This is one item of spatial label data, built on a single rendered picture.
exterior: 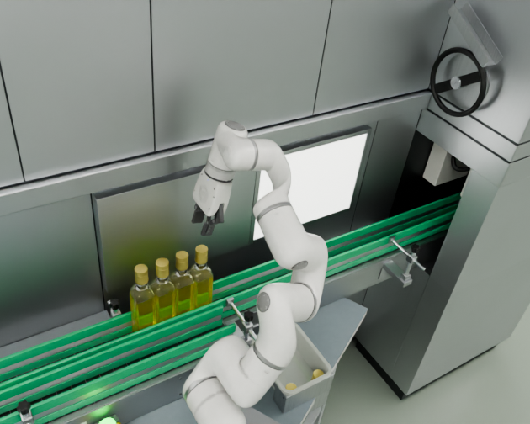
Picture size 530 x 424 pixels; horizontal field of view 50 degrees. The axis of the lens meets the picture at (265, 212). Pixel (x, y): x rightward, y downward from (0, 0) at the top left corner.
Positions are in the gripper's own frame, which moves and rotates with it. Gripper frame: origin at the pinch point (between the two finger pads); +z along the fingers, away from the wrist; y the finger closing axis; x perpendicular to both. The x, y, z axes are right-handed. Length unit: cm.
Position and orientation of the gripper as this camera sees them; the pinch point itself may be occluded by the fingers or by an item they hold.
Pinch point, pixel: (203, 223)
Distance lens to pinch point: 148.3
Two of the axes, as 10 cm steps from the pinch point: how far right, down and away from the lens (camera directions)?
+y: 5.2, 5.8, -6.3
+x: 8.0, -0.5, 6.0
